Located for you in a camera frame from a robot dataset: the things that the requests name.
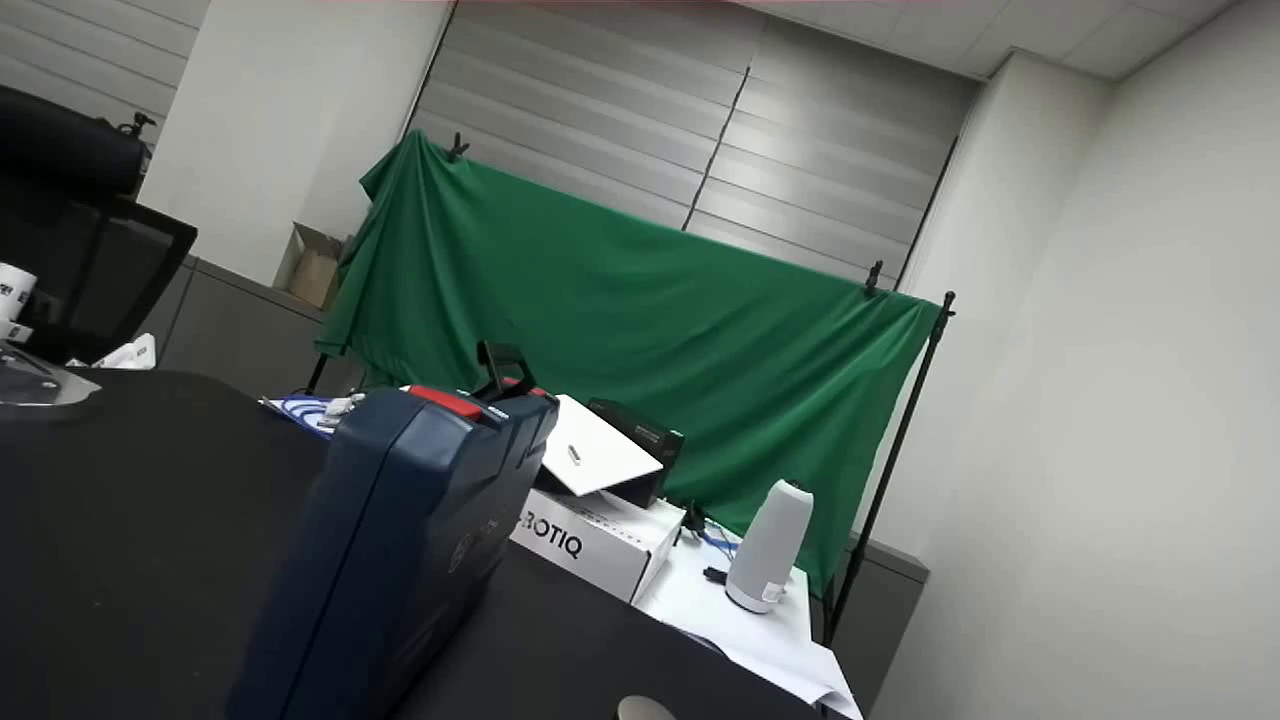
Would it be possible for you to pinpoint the black backdrop stand pole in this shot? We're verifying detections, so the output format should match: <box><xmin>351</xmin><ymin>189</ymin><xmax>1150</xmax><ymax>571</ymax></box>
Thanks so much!
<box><xmin>820</xmin><ymin>287</ymin><xmax>960</xmax><ymax>646</ymax></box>

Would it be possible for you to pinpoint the brown cardboard box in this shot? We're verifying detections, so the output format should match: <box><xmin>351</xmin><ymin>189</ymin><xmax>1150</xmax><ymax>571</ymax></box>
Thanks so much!
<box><xmin>277</xmin><ymin>225</ymin><xmax>344</xmax><ymax>307</ymax></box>

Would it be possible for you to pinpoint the green backdrop cloth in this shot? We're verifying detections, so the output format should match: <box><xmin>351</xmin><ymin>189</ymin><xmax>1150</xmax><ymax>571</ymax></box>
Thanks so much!
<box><xmin>315</xmin><ymin>132</ymin><xmax>939</xmax><ymax>585</ymax></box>

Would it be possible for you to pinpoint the black office chair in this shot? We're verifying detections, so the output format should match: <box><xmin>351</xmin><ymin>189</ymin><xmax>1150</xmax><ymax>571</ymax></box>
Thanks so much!
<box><xmin>0</xmin><ymin>90</ymin><xmax>197</xmax><ymax>361</ymax></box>

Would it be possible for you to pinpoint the clear plastic container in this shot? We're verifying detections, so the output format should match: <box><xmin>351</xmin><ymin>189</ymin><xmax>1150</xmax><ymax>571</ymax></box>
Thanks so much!
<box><xmin>0</xmin><ymin>345</ymin><xmax>101</xmax><ymax>414</ymax></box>

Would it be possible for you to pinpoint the white Robotiq cardboard box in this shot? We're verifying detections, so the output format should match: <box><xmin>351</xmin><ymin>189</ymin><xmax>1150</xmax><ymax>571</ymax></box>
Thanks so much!
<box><xmin>512</xmin><ymin>489</ymin><xmax>683</xmax><ymax>601</ymax></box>

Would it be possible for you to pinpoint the white paper sheet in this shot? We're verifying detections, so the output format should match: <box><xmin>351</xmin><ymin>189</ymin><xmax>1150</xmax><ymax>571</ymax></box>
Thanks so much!
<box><xmin>542</xmin><ymin>396</ymin><xmax>661</xmax><ymax>496</ymax></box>

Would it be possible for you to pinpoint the white plastic bottle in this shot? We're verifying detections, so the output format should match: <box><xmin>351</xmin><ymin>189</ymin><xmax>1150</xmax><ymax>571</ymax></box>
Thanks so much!
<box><xmin>724</xmin><ymin>482</ymin><xmax>812</xmax><ymax>618</ymax></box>

